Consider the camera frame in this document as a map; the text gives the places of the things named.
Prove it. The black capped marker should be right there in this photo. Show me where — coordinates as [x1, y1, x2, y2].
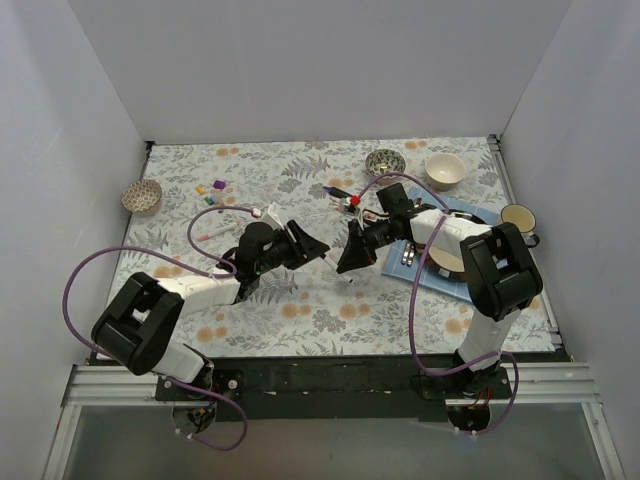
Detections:
[322, 255, 353, 283]

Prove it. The purple black highlighter pen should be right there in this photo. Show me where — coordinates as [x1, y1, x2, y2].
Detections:
[323, 186, 351, 199]

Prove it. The pink capped marker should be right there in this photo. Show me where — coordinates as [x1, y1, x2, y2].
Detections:
[197, 223, 237, 242]

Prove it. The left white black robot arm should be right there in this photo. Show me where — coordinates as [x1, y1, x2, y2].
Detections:
[91, 220, 329, 400]

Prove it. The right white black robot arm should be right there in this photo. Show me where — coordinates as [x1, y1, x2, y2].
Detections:
[337, 183, 543, 398]

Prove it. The floral tablecloth mat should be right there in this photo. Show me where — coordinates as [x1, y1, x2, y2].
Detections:
[94, 136, 561, 359]

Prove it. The blue checked cloth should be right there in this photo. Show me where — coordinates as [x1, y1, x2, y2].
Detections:
[382, 186, 500, 282]

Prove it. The floral dark patterned bowl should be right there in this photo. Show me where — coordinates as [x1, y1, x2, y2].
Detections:
[365, 149, 406, 176]

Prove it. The dark rimmed dinner plate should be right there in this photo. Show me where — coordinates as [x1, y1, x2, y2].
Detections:
[420, 209, 488, 303]

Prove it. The cream ceramic bowl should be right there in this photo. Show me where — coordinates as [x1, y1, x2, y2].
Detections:
[425, 153, 467, 191]

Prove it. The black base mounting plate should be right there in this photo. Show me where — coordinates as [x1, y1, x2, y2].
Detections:
[154, 355, 519, 424]

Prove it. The patterned bowl at left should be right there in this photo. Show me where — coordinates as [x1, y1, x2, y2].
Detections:
[121, 179, 162, 215]

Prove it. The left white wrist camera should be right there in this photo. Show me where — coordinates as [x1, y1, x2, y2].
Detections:
[252, 202, 284, 230]

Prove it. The cream mug dark handle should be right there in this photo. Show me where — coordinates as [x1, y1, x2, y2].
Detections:
[500, 204, 540, 249]

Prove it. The aluminium frame rail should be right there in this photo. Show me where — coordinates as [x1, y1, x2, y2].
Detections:
[63, 359, 600, 406]

